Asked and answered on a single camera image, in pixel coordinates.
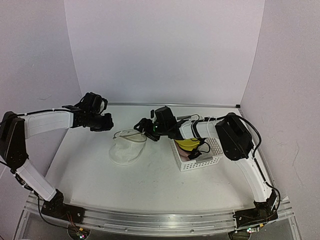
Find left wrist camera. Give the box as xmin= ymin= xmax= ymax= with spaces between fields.
xmin=97 ymin=98 xmax=108 ymax=115

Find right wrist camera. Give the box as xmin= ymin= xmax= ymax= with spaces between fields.
xmin=150 ymin=109 xmax=157 ymax=123

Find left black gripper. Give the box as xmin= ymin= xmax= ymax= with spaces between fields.
xmin=88 ymin=112 xmax=114 ymax=132

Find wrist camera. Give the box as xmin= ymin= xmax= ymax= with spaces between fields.
xmin=150 ymin=109 xmax=157 ymax=123
xmin=97 ymin=98 xmax=108 ymax=115

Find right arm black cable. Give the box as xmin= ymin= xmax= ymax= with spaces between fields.
xmin=189 ymin=113 xmax=282 ymax=201

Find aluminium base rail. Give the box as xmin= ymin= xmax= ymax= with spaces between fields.
xmin=14 ymin=194 xmax=301 ymax=240

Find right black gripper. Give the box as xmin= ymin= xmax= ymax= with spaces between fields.
xmin=133 ymin=118 xmax=167 ymax=142

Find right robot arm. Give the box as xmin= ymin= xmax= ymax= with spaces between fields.
xmin=133 ymin=106 xmax=281 ymax=229

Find white mesh laundry bag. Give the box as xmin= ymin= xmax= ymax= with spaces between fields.
xmin=108 ymin=129 xmax=147 ymax=166

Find white perforated plastic basket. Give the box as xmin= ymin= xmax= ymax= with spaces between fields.
xmin=170 ymin=138 xmax=224 ymax=172

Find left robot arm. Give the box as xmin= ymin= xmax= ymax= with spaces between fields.
xmin=0 ymin=92 xmax=114 ymax=224

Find yellow bra black straps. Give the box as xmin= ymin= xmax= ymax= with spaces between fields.
xmin=173 ymin=137 xmax=211 ymax=160

